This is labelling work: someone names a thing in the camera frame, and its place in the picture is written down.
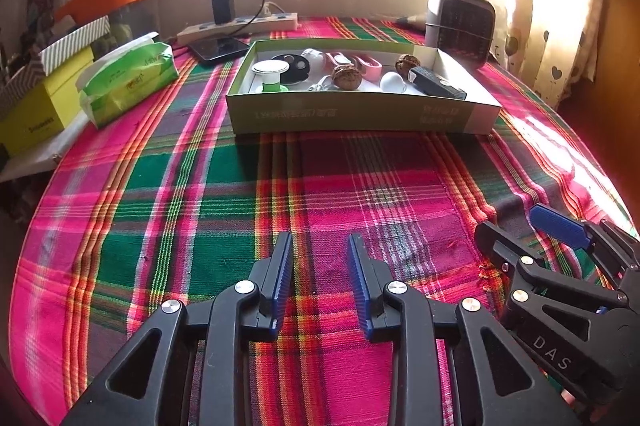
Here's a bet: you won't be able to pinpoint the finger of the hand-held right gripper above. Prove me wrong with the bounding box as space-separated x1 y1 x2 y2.
474 221 626 312
530 203 640 292

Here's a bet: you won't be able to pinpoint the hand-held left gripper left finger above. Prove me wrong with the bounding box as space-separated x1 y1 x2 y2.
60 231 294 426

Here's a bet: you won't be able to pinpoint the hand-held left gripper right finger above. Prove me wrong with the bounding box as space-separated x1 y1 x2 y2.
347 233 583 426

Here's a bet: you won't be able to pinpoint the black rectangular device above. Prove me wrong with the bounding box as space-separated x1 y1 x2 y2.
410 66 468 101

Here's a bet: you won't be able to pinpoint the green cardboard box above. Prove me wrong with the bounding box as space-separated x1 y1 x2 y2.
226 38 502 135

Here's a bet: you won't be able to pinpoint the white ball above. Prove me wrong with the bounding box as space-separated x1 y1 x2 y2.
380 72 407 93

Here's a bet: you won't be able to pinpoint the brown walnut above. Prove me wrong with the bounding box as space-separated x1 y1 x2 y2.
332 64 362 91
395 54 420 77

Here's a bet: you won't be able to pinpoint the pink plastic clip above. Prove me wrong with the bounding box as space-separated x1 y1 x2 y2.
350 55 383 79

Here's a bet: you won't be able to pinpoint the green and white spool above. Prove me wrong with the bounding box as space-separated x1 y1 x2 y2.
251 59 291 94

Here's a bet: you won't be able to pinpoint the black oval holder metal discs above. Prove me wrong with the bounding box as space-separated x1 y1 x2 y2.
272 52 313 84

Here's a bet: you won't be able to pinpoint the wooden cabinet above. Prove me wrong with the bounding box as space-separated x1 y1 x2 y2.
557 0 640 187

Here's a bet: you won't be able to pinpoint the white space heater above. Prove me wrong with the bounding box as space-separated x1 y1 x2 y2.
424 0 497 66

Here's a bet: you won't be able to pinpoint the heart print curtain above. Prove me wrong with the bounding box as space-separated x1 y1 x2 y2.
500 0 608 109

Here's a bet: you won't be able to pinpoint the black smartphone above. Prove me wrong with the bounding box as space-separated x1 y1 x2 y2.
188 36 251 66

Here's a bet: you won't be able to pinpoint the green tissue pack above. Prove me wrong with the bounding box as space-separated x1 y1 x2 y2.
75 33 179 129

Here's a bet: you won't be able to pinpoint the white power strip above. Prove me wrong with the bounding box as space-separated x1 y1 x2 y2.
177 12 300 46

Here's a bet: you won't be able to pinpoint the white paper sheet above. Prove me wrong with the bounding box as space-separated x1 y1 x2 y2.
0 116 86 182

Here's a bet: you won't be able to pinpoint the black charger adapter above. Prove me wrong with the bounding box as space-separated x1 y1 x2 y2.
211 0 235 25

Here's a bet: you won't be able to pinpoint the yellow box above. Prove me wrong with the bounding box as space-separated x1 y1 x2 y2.
0 46 96 155

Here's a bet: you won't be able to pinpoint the striped white box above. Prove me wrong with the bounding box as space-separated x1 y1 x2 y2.
40 16 111 76

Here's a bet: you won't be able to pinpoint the zigzag patterned box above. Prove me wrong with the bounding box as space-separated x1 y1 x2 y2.
0 61 46 117

